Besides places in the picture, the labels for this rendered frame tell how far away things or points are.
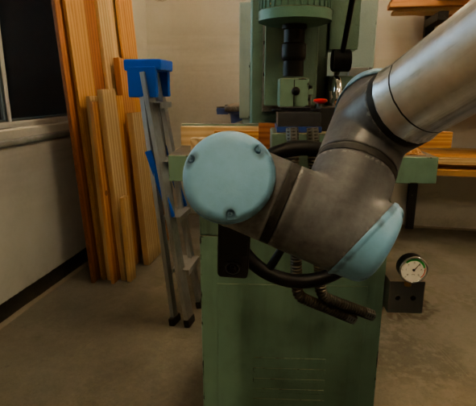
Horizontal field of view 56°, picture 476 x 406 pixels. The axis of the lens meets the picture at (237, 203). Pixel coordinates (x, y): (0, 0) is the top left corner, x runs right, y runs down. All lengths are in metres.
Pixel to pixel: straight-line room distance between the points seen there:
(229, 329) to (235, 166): 0.76
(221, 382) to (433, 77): 0.97
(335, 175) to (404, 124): 0.08
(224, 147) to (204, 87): 3.20
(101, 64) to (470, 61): 2.50
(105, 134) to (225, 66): 1.46
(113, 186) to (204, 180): 2.03
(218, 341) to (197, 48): 2.80
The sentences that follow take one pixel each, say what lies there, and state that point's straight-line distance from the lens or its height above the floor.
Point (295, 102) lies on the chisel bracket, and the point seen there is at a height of 1.01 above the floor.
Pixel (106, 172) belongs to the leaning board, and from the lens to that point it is 2.46.
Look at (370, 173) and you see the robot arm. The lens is 0.46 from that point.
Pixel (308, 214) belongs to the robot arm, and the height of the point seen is 0.93.
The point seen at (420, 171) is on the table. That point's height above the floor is 0.87.
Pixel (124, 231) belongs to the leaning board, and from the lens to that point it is 2.47.
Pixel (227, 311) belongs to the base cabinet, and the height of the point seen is 0.52.
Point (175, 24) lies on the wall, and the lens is 3.71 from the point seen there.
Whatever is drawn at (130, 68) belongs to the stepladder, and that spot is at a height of 1.12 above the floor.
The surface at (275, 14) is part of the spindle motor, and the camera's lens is 1.09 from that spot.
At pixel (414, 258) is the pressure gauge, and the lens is 1.05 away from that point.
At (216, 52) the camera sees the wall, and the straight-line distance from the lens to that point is 3.61.
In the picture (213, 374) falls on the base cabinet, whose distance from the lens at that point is 1.22.
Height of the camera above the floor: 1.05
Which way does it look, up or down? 15 degrees down
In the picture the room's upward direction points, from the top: straight up
